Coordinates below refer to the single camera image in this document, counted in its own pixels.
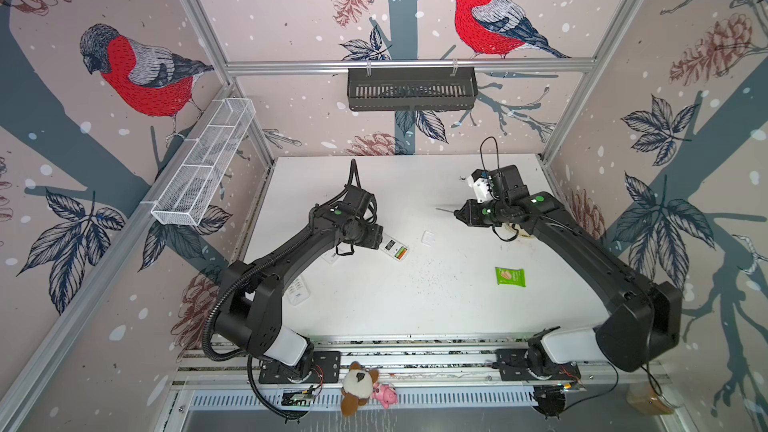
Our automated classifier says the black right base cable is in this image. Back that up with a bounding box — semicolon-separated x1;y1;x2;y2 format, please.
560;359;619;414

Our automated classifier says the white battery cover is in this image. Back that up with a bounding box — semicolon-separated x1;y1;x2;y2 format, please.
421;230;436;246

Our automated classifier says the brown white plush dog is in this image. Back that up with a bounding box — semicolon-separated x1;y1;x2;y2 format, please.
341;361;379;417

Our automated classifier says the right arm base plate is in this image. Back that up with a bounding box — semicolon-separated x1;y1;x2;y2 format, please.
493;348;581;382

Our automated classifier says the cream ceramic plate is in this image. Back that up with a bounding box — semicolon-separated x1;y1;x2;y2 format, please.
503;223;534;240

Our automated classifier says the white wire wall basket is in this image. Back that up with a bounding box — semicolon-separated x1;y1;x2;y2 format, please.
151;98;255;226

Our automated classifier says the black left base cable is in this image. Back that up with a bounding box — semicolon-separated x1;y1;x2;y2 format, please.
246;353;316;422

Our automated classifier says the pink plush toy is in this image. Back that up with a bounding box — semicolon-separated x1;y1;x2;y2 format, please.
372;383;398;410

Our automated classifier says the green snack packet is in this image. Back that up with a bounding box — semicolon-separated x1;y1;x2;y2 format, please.
495;267;526;288

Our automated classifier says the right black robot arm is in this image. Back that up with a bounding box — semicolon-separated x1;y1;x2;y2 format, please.
453;165;682;379

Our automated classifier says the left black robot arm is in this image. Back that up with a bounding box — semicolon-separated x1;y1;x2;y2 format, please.
201;160;383;379

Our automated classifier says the black wire wall basket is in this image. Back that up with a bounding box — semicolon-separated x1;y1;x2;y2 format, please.
347;67;478;112

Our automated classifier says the white red remote control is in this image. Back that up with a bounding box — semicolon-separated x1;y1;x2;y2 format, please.
379;234;409;262

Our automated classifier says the amber plastic jar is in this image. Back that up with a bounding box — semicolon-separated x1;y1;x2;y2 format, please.
626;382;682;416

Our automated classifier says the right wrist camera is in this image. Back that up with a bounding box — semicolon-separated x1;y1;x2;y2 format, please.
465;169;495;204

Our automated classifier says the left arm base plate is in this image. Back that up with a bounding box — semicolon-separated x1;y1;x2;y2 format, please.
258;351;341;385

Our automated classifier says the black base cable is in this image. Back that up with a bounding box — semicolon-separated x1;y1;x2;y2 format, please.
246;353;316;422
560;359;619;414

